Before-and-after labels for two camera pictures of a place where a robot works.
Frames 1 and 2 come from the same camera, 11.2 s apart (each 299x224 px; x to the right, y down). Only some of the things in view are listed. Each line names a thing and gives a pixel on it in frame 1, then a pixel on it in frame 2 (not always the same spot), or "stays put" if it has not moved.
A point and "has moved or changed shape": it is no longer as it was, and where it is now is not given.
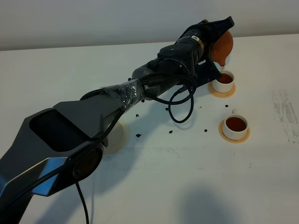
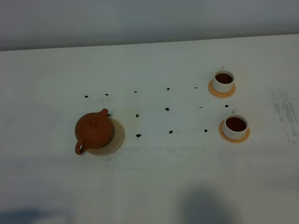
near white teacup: (235, 126) stays put
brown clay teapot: (222, 46) has moved or changed shape
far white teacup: (224, 83) stays put
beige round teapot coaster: (115, 138) stays put
